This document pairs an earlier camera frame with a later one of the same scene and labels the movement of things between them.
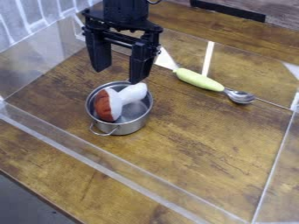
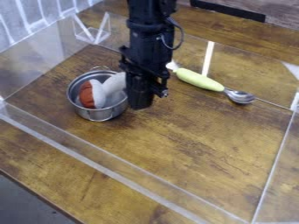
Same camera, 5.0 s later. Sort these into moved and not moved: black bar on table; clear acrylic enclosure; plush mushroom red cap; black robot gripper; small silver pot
Moved: black robot gripper; plush mushroom red cap; small silver pot
Not moved: clear acrylic enclosure; black bar on table
